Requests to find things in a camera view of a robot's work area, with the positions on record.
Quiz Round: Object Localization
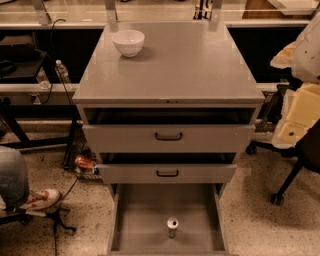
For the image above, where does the clear water bottle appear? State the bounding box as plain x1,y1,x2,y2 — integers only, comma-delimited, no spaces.
36,68,51,90
56,60,71,84

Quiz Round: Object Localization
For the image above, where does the grey metal drawer cabinet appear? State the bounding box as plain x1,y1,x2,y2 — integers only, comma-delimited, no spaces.
72,21,266,188

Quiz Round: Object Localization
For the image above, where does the black power cable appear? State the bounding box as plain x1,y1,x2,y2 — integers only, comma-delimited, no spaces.
33,18,81,256

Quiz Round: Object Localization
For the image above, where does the grey drawer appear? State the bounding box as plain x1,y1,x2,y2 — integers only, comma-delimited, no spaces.
97,153,237,184
83,108,254,153
107,184,229,256

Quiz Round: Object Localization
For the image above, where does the black office chair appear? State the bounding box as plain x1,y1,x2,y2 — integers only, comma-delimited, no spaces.
245,83,320,206

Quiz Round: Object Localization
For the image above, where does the bottom grey drawer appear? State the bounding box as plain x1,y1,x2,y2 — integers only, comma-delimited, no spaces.
107,184,229,256

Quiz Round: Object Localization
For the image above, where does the blue jeans leg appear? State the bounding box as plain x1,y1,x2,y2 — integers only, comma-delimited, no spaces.
0,146,29,207

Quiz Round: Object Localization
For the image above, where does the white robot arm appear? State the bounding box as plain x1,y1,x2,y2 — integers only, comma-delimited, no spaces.
270,13,320,149

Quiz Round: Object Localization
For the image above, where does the white ceramic bowl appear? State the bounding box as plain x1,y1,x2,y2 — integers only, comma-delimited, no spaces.
112,30,145,57

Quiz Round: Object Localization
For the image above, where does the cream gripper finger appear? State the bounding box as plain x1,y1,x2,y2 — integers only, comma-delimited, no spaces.
271,83,320,147
270,42,295,69

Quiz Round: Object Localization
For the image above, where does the orange plastic bottle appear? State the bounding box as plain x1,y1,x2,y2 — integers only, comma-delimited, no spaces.
75,155,99,174

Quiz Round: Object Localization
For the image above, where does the silver redbull can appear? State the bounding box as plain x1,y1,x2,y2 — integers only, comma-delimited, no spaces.
167,217,179,238

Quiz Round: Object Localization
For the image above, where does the white and red sneaker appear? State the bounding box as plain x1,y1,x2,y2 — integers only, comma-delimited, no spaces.
21,189,61,211

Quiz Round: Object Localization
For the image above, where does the middle grey drawer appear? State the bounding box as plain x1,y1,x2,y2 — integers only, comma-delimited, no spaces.
97,153,237,184

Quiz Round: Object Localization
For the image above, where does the black chair base left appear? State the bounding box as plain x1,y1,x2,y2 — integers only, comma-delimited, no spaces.
0,206,77,232

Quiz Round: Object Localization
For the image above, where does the top grey drawer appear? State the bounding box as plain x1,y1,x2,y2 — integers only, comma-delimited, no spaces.
83,108,254,153

